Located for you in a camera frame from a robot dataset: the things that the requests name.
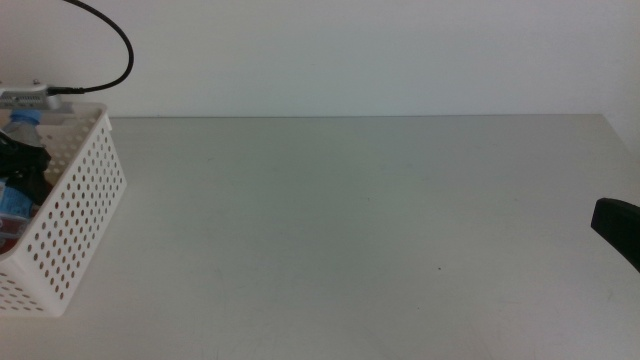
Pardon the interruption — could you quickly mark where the clear water bottle blue label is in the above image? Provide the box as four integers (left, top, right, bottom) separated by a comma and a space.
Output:
0, 109, 46, 241

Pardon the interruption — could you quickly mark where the white perforated plastic basket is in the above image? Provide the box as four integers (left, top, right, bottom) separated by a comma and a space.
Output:
0, 102, 128, 318

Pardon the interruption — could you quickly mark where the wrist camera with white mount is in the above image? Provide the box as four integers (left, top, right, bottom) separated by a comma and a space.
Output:
0, 82, 65, 112

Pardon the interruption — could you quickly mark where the thick black braided cable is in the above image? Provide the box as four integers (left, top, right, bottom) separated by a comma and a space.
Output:
47, 0, 135, 97

